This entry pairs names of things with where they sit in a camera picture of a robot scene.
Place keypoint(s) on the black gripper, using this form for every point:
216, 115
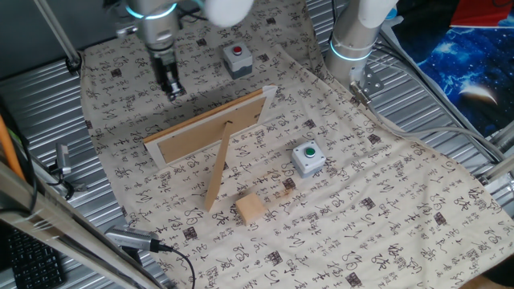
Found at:
165, 68

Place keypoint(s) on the grey box red button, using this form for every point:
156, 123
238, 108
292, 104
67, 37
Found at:
237, 60

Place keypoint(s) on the thin grey metal rod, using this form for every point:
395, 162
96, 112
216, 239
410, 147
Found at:
58, 34

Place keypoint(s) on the black clamp tool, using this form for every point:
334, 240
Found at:
62, 158

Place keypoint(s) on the small wooden block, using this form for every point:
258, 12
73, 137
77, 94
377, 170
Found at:
251, 208

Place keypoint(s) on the grey box green button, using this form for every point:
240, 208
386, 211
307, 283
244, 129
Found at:
308, 158

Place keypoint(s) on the orange pole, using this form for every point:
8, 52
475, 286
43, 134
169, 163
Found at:
8, 148

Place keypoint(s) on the black keyboard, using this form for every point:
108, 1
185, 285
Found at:
34, 263

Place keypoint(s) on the beige calligraphy print cloth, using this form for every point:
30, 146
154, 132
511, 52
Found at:
361, 225

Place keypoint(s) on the blue starry space poster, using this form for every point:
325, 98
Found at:
470, 68

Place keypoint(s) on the red sheet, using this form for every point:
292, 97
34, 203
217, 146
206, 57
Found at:
482, 14

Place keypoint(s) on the wooden picture frame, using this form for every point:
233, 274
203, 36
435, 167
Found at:
201, 136

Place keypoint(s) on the grey exterior camera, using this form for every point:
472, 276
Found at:
130, 238

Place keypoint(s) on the long aluminium frame beam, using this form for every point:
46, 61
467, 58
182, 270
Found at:
60, 218

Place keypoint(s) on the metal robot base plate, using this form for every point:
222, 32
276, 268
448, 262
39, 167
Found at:
367, 80

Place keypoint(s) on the short aluminium frame profiles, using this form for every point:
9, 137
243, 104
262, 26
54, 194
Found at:
500, 154

